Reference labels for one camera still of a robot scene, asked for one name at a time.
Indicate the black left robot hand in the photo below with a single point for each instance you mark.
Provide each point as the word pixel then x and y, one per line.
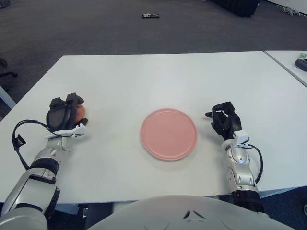
pixel 57 115

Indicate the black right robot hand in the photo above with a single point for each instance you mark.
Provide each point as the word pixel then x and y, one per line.
pixel 232 122

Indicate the red apple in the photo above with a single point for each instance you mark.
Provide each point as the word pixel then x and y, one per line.
pixel 81 112

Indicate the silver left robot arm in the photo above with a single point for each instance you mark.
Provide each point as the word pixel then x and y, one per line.
pixel 50 151

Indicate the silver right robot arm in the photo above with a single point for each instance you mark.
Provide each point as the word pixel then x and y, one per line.
pixel 239 167

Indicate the pink plate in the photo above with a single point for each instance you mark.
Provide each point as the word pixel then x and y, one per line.
pixel 168 134

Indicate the white table leg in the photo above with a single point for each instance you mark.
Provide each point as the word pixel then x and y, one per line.
pixel 6 95

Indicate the black office chair base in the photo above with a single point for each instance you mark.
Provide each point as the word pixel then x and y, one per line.
pixel 3 62

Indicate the green packet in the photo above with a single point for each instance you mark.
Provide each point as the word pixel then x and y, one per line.
pixel 303 55

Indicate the grey robot torso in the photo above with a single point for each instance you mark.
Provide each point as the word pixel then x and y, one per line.
pixel 168 213

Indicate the black caster wheel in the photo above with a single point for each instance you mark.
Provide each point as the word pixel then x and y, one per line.
pixel 305 209

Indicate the black case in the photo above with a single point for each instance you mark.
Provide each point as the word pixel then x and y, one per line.
pixel 239 7

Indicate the small grey floor toy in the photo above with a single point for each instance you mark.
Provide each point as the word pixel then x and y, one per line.
pixel 289 11

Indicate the small dark floor object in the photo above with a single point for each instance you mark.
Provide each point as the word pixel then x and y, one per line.
pixel 150 15

